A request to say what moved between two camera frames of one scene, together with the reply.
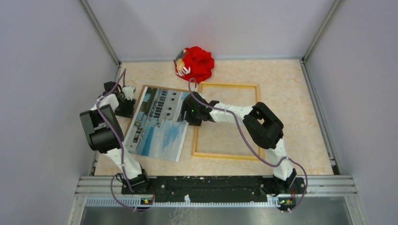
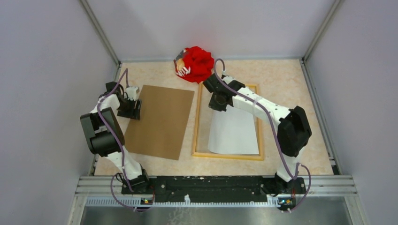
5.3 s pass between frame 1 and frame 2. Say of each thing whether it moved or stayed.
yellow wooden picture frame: stayed
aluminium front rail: stayed
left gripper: stayed
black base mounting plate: stayed
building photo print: moved
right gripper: moved
